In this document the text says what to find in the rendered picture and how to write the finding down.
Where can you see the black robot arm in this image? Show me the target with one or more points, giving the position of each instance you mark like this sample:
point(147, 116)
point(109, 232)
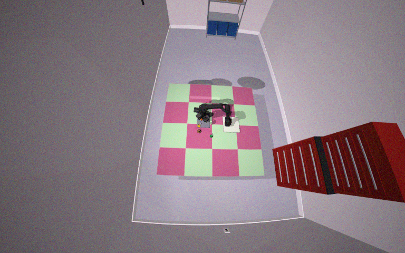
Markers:
point(204, 107)

